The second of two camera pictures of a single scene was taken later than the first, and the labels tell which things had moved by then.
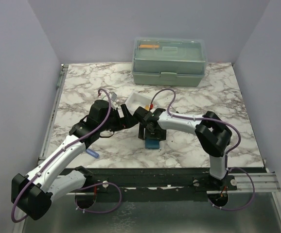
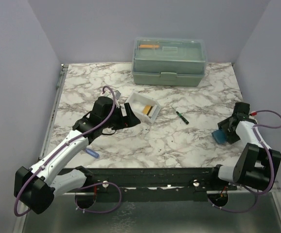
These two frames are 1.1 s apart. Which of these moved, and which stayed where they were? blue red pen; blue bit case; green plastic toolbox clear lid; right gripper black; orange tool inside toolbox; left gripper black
Moved: blue bit case; right gripper black
Stayed: green plastic toolbox clear lid; orange tool inside toolbox; blue red pen; left gripper black
